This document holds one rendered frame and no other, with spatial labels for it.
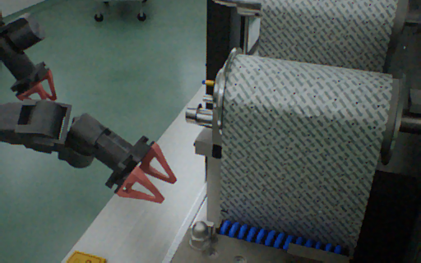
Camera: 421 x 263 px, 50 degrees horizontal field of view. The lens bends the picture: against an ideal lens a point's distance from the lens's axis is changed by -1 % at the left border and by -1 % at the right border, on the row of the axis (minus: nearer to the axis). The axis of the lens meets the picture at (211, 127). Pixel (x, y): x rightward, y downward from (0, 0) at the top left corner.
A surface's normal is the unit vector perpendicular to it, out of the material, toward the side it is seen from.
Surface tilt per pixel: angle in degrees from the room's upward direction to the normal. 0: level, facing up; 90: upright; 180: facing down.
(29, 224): 0
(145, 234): 0
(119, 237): 0
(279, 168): 90
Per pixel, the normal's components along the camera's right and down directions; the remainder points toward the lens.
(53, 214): 0.02, -0.86
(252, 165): -0.30, 0.48
